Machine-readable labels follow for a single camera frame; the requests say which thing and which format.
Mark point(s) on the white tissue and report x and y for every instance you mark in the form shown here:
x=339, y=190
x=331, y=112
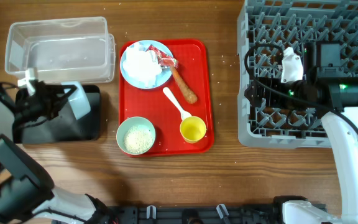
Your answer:
x=140, y=66

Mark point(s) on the white plastic spoon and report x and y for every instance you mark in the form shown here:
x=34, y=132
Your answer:
x=168, y=93

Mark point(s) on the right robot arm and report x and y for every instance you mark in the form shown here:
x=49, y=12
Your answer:
x=317, y=80

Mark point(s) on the red serving tray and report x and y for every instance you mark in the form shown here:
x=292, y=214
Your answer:
x=153, y=105

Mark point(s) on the black plastic tray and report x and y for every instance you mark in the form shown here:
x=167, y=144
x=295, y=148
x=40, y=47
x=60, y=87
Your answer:
x=65, y=127

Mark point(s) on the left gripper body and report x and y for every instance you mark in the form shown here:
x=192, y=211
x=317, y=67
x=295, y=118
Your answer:
x=39, y=104

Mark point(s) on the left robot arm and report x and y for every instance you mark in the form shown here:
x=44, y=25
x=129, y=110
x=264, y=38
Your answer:
x=27, y=190

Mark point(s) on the light blue bowl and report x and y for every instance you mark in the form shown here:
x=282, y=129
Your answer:
x=78, y=100

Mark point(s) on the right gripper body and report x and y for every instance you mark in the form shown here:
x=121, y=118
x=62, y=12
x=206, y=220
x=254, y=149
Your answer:
x=260, y=93

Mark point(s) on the light blue plate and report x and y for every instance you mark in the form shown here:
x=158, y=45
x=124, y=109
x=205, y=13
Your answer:
x=166, y=72

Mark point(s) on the red snack wrapper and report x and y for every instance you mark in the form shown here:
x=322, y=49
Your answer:
x=164, y=60

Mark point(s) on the clear plastic bin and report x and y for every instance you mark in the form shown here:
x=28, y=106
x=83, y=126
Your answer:
x=62, y=50

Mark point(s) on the yellow plastic cup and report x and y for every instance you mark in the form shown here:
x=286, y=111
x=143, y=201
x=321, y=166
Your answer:
x=193, y=129

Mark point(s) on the green bowl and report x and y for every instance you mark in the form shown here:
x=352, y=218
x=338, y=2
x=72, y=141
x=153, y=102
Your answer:
x=128, y=123

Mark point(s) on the white rice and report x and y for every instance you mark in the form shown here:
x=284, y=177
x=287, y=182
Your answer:
x=138, y=139

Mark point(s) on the grey dishwasher rack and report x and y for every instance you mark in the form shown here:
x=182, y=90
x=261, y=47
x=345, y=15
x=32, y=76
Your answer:
x=263, y=28

